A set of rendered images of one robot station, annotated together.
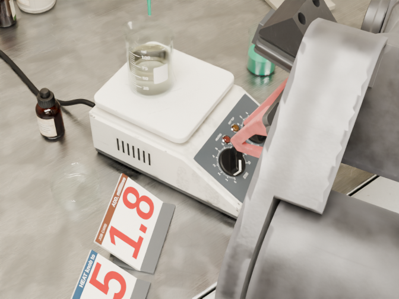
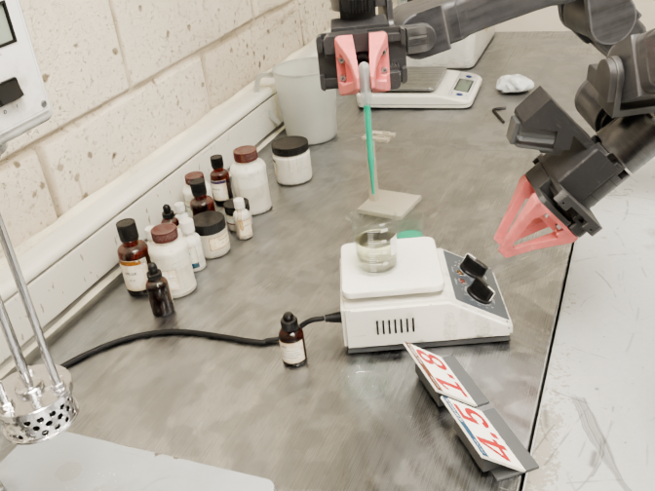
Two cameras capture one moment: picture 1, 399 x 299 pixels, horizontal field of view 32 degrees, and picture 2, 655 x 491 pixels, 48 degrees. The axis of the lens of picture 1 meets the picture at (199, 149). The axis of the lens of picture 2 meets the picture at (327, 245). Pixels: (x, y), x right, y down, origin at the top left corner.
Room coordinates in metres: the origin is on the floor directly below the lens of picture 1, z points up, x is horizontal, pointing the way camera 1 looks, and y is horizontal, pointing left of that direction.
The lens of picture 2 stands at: (-0.11, 0.45, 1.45)
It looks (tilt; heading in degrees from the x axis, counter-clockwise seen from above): 29 degrees down; 334
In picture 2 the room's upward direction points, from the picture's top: 7 degrees counter-clockwise
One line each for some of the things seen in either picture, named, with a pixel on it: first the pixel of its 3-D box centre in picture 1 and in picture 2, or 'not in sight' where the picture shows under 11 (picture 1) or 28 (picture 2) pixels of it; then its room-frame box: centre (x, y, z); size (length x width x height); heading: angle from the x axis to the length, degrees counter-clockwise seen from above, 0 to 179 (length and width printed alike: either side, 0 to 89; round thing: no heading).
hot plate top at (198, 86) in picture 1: (165, 89); (390, 265); (0.56, 0.04, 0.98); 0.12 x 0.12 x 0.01; 60
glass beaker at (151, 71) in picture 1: (148, 58); (372, 240); (0.56, 0.06, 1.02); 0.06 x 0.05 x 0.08; 60
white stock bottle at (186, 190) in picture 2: not in sight; (198, 198); (1.00, 0.13, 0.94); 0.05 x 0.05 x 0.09
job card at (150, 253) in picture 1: (136, 222); (444, 371); (0.42, 0.06, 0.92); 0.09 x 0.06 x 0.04; 168
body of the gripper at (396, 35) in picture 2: not in sight; (361, 53); (0.65, 0.00, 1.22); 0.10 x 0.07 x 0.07; 60
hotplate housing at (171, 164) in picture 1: (184, 124); (412, 293); (0.55, 0.02, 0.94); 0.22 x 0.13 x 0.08; 60
